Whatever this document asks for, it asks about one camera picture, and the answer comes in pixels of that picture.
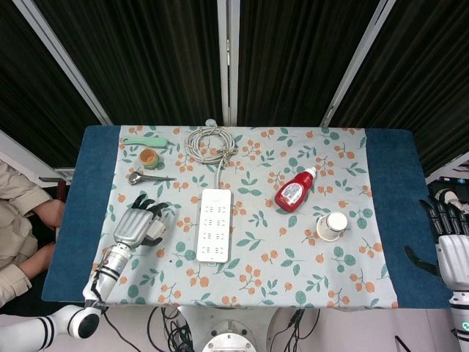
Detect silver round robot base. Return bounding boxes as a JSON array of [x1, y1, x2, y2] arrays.
[[201, 318, 257, 352]]

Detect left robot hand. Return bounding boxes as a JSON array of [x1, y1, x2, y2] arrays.
[[111, 194, 183, 247]]

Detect red ketchup bottle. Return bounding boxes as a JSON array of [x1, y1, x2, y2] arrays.
[[273, 166, 318, 214]]

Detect green brush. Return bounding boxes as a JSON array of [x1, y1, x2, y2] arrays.
[[119, 135, 170, 148]]

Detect black pleated curtain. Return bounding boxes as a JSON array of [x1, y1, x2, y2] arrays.
[[0, 0, 469, 177]]

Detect white power adapter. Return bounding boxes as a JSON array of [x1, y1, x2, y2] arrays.
[[148, 219, 166, 238]]

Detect blue table cover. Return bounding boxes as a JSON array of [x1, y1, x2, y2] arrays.
[[41, 125, 454, 309]]

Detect small orange green cup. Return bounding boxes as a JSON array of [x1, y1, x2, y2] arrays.
[[138, 147, 161, 169]]

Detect white paper cup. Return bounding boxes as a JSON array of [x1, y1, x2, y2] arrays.
[[316, 211, 349, 243]]

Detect person in beige jacket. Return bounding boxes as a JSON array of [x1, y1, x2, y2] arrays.
[[0, 159, 67, 309]]

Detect metal scoop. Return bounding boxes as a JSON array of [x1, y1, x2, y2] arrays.
[[127, 170, 177, 186]]

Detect white metal frame post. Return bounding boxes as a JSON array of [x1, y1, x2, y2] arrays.
[[215, 0, 240, 125], [321, 0, 397, 126], [12, 0, 113, 125]]

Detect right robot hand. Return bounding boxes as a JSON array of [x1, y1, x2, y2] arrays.
[[404, 196, 469, 290]]

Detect black cable bundle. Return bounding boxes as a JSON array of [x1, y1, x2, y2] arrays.
[[274, 308, 320, 352], [146, 306, 201, 352]]

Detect white cable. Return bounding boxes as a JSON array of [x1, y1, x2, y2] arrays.
[[184, 117, 239, 190]]

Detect white power strip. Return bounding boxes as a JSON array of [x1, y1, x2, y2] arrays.
[[196, 188, 234, 265]]

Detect floral tablecloth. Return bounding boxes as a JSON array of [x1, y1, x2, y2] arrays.
[[89, 124, 400, 309]]

